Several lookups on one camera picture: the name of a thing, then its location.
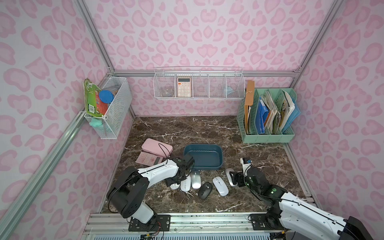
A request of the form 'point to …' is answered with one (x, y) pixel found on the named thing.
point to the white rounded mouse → (185, 184)
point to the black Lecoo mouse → (205, 190)
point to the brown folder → (249, 102)
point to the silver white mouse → (227, 172)
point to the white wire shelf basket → (197, 83)
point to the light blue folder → (296, 113)
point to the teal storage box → (207, 157)
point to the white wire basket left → (109, 125)
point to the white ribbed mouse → (174, 186)
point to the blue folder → (261, 115)
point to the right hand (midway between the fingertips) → (235, 171)
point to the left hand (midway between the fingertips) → (178, 177)
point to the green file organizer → (279, 103)
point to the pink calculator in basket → (184, 87)
